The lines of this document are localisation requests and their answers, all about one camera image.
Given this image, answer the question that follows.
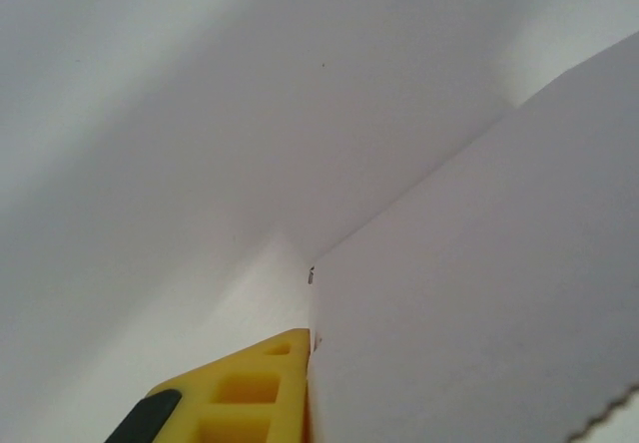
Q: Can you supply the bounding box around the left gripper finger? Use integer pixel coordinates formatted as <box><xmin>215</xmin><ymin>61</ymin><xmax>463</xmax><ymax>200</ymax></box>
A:
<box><xmin>103</xmin><ymin>327</ymin><xmax>314</xmax><ymax>443</ymax></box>

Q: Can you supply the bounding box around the white cardboard box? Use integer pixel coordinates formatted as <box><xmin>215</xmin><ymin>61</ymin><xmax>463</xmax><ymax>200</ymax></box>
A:
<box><xmin>305</xmin><ymin>31</ymin><xmax>639</xmax><ymax>443</ymax></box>

